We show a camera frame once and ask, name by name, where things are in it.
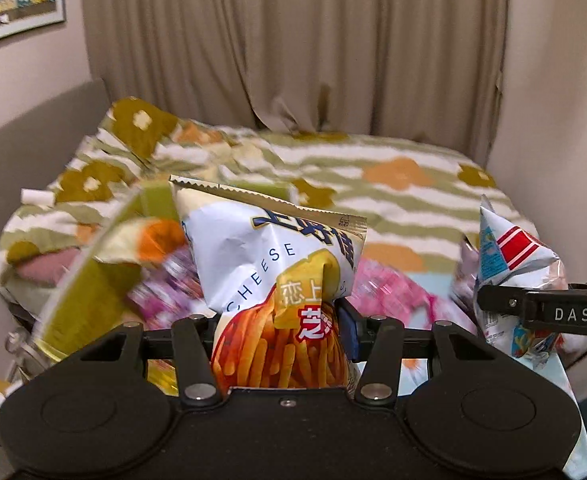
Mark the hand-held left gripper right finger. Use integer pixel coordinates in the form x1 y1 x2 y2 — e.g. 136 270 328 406
335 298 480 404

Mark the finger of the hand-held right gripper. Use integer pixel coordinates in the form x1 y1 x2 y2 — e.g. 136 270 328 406
475 283 587 337

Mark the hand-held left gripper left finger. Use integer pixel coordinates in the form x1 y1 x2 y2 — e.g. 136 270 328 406
66 315 225 408

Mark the white blue red snack packet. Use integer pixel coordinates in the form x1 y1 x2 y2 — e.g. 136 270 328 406
472 194 570 372

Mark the white fries snack packet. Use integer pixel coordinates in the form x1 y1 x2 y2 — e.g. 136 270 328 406
169 174 369 392

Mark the green and orange snack bag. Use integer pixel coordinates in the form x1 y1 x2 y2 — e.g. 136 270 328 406
34 180 294 362

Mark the pink striped snack packet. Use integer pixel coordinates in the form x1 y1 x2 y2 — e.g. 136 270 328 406
350 257 455 322

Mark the purple cartoon snack packet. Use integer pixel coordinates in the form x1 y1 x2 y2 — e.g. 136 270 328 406
126 249 210 322

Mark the mauve grey snack packet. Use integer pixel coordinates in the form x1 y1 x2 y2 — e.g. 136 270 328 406
450 234 482 302

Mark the light blue daisy mat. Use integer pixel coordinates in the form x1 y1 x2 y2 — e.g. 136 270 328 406
353 260 587 479

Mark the cream and orange snack packet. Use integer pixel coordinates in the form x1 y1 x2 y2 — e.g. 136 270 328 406
94 217 190 267

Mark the floral striped duvet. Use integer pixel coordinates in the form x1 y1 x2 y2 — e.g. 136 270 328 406
0 95 540 312

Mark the white paper roll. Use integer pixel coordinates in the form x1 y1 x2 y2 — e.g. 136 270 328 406
20 188 54 206

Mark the grey bed headboard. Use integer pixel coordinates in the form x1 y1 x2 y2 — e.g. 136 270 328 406
0 77 110 262

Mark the beige curtain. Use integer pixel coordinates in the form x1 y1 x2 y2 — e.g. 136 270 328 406
78 0 510 167

